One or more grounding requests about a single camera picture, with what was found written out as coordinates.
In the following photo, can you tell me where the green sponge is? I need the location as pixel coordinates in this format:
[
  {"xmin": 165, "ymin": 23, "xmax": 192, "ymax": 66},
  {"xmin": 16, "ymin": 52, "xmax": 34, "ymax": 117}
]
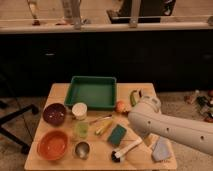
[{"xmin": 107, "ymin": 124, "xmax": 126, "ymax": 146}]

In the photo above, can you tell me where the white dish brush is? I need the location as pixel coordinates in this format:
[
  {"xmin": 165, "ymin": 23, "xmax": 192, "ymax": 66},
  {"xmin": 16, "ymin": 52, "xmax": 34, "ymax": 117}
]
[{"xmin": 111, "ymin": 138, "xmax": 142, "ymax": 163}]

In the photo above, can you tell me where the wooden table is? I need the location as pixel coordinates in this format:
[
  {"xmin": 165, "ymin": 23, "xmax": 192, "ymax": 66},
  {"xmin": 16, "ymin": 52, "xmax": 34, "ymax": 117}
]
[{"xmin": 23, "ymin": 82, "xmax": 178, "ymax": 171}]

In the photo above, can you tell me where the black office chair base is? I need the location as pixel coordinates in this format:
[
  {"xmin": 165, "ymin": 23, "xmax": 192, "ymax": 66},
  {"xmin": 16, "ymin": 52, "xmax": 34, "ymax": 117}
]
[{"xmin": 0, "ymin": 104, "xmax": 39, "ymax": 154}]

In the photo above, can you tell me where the orange bowl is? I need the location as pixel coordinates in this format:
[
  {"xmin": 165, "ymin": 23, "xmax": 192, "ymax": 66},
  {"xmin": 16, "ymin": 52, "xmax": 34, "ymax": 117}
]
[{"xmin": 37, "ymin": 130, "xmax": 69, "ymax": 161}]

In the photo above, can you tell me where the grey folded cloth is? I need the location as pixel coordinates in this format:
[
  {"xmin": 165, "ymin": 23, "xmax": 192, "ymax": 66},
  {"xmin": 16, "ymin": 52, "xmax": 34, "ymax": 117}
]
[{"xmin": 151, "ymin": 137, "xmax": 171, "ymax": 162}]

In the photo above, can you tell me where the green plastic tray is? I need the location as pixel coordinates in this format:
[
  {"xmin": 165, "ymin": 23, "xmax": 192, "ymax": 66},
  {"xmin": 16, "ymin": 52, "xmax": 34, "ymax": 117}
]
[{"xmin": 64, "ymin": 76, "xmax": 117, "ymax": 111}]

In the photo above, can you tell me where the metal spoon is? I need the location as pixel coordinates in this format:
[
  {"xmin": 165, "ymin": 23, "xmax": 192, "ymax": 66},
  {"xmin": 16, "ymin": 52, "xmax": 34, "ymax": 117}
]
[{"xmin": 88, "ymin": 114, "xmax": 112, "ymax": 125}]

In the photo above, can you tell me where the white paper cup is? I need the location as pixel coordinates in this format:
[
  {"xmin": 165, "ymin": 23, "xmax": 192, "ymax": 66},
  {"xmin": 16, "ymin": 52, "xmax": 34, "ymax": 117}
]
[{"xmin": 72, "ymin": 103, "xmax": 87, "ymax": 120}]

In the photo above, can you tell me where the small metal cup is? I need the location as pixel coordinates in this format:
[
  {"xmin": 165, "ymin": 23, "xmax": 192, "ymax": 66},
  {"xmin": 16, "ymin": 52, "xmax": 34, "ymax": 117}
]
[{"xmin": 75, "ymin": 141, "xmax": 90, "ymax": 159}]

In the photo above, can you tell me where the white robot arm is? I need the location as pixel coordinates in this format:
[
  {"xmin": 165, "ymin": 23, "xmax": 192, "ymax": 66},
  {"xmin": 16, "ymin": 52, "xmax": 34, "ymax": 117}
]
[{"xmin": 128, "ymin": 95, "xmax": 213, "ymax": 156}]

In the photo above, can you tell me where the yellow toy corn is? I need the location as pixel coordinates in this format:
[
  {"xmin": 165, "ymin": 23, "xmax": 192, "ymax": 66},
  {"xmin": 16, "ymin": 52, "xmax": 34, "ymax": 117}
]
[{"xmin": 95, "ymin": 120, "xmax": 113, "ymax": 135}]

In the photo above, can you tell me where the orange toy fruit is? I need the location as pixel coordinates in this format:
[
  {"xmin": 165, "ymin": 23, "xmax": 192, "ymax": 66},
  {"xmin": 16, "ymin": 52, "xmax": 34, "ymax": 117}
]
[{"xmin": 115, "ymin": 101, "xmax": 127, "ymax": 113}]

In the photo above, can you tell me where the green translucent cup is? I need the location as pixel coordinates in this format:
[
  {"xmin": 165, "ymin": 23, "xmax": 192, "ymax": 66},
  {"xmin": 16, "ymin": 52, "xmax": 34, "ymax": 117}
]
[{"xmin": 74, "ymin": 121, "xmax": 89, "ymax": 139}]

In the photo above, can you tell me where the green toy cucumber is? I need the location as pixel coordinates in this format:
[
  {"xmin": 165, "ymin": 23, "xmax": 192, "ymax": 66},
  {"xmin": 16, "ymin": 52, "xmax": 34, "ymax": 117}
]
[{"xmin": 130, "ymin": 90, "xmax": 137, "ymax": 107}]

